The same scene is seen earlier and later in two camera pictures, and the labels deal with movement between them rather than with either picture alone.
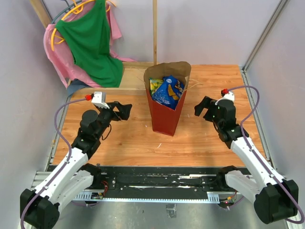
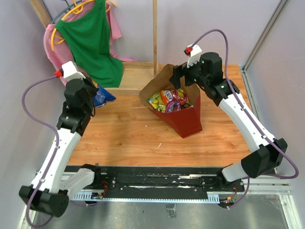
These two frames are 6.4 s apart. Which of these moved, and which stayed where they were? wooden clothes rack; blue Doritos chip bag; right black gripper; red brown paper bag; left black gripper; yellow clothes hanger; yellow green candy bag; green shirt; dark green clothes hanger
Moved: blue Doritos chip bag; right black gripper; yellow green candy bag; red brown paper bag; left black gripper
Stayed: wooden clothes rack; yellow clothes hanger; green shirt; dark green clothes hanger
